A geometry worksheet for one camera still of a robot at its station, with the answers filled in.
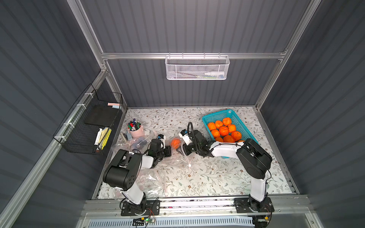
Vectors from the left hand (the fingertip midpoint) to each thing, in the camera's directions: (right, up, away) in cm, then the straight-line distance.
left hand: (171, 148), depth 95 cm
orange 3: (+34, +16, +8) cm, 38 cm away
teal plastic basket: (+32, +22, +17) cm, 42 cm away
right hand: (+6, +2, -5) cm, 8 cm away
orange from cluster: (+30, +10, +2) cm, 32 cm away
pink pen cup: (-24, +13, -2) cm, 27 cm away
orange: (+3, +4, -4) cm, 7 cm away
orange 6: (+38, +7, -1) cm, 39 cm away
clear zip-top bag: (+5, -10, -6) cm, 12 cm away
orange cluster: (+37, +12, +4) cm, 39 cm away
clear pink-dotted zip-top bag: (-8, -17, -13) cm, 23 cm away
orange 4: (+40, +19, +10) cm, 45 cm away
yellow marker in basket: (-30, +10, -26) cm, 41 cm away
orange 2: (+29, +15, +6) cm, 33 cm away
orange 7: (+32, +6, 0) cm, 33 cm away
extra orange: (+42, +14, +5) cm, 45 cm away
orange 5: (+44, +9, +1) cm, 45 cm away
